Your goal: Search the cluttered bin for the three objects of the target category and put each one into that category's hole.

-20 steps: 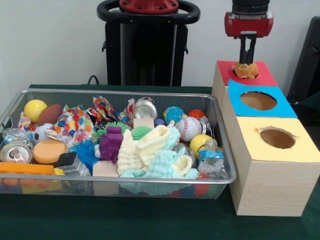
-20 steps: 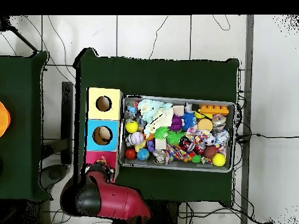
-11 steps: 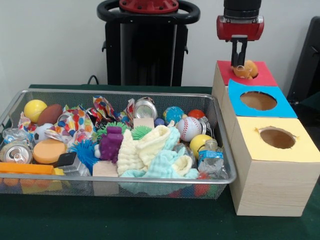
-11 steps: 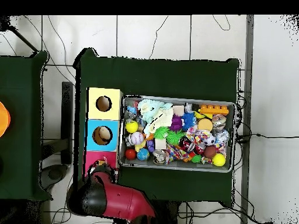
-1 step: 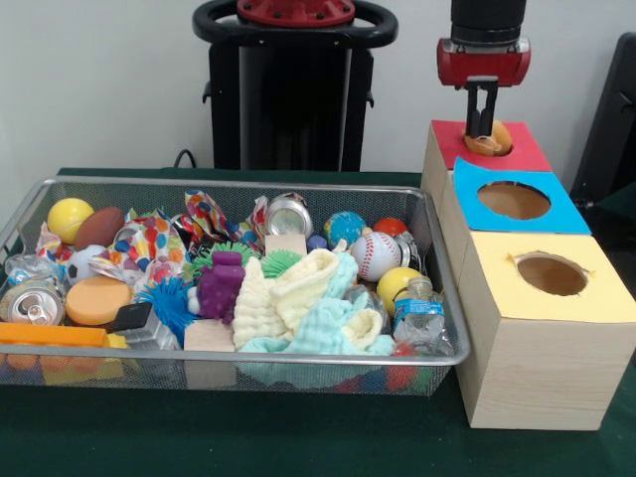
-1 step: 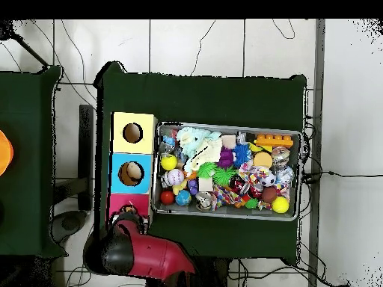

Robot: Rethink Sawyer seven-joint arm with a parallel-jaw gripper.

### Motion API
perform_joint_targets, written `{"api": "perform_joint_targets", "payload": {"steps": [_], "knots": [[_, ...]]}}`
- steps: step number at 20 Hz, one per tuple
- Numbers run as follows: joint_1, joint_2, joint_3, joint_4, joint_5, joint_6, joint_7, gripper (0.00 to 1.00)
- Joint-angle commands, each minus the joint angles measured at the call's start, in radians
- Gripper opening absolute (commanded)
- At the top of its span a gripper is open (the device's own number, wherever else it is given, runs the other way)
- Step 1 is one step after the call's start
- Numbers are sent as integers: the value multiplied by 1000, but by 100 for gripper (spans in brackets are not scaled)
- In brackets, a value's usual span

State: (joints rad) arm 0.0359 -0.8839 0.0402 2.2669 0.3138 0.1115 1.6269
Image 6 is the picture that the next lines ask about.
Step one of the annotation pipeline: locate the wooden three-hole box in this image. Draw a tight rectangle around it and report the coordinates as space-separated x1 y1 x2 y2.
105 111 158 235

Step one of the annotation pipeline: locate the shallow mesh bin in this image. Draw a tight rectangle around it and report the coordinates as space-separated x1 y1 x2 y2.
150 120 302 222

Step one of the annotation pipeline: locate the pale yellow muslin cloth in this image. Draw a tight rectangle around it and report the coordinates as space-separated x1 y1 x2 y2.
183 137 224 174

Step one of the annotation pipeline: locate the green spiky ball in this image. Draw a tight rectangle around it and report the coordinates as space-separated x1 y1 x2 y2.
196 161 218 179

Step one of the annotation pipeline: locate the teal muslin cloth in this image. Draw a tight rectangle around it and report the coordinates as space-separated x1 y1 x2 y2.
175 126 222 159

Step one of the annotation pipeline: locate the white baseball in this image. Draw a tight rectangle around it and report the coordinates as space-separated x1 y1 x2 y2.
166 168 186 187

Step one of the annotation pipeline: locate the purple knobbly toy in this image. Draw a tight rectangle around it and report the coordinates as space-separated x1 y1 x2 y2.
217 147 236 169

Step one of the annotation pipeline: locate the blue spiky ball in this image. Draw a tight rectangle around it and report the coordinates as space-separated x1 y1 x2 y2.
232 143 253 168

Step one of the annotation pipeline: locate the dark green table cloth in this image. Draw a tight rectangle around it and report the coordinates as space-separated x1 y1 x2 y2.
94 61 307 265

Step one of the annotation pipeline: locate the orange foam disc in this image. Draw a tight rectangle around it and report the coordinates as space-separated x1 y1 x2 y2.
253 151 274 169

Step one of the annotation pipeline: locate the orange toy brick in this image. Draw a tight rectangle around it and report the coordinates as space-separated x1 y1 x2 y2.
254 133 294 149

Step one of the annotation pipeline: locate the brown toy football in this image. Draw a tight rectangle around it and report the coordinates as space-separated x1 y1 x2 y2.
260 185 278 204

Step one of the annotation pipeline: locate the plain yellow ball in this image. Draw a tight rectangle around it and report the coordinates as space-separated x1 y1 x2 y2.
271 196 290 215

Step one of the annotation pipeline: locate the black upright panel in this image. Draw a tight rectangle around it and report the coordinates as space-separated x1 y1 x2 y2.
78 104 94 212

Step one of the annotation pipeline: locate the dark green side-table cloth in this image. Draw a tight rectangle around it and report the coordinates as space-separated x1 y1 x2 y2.
0 65 68 259

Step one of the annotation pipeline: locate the orange round object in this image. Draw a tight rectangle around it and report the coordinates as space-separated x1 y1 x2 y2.
0 129 15 177

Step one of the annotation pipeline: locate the black cable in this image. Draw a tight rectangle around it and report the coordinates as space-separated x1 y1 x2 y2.
301 170 383 181

